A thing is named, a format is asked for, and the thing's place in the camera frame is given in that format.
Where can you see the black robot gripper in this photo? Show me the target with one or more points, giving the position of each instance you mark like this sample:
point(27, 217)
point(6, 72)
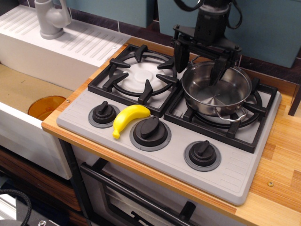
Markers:
point(206, 38)

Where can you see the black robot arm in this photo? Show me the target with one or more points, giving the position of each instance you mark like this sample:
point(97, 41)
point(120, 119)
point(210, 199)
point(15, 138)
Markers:
point(211, 3)

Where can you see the stainless steel pot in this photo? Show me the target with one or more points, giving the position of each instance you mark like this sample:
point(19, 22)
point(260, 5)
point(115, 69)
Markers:
point(223, 99)

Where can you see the black left burner grate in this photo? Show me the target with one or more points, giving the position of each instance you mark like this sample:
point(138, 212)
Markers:
point(139, 76)

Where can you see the black burner grate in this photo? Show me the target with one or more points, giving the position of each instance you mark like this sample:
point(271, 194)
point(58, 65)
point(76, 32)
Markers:
point(247, 129)
point(139, 76)

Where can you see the black right burner grate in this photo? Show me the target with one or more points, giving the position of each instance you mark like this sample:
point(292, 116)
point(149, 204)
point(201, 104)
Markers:
point(247, 129)

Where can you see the black middle stove knob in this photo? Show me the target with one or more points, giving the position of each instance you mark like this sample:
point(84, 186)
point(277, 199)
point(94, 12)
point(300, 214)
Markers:
point(150, 134)

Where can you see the black stove knob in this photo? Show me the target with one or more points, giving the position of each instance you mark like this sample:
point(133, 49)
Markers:
point(202, 156)
point(103, 115)
point(150, 134)

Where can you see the grey toy stove top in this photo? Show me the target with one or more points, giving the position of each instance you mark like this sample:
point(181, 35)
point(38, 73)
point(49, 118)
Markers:
point(231, 180)

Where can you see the yellow toy banana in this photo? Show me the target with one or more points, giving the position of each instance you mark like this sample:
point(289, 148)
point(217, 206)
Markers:
point(127, 115)

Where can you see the black right stove knob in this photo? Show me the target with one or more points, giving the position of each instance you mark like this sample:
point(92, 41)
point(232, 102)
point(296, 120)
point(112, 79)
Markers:
point(202, 156)

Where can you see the black left stove knob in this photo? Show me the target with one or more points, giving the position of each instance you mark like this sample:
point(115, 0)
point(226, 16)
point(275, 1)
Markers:
point(103, 115)

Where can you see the grey toy faucet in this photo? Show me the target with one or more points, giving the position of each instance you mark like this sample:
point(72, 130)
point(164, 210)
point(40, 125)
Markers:
point(52, 20)

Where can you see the toy oven door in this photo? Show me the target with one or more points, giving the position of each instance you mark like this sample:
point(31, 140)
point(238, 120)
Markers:
point(127, 199)

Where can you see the orange plastic bowl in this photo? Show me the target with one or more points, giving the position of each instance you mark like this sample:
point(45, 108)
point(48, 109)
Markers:
point(43, 107)

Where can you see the white toy sink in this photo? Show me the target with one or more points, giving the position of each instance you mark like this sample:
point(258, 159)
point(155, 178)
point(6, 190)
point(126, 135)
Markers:
point(32, 67)

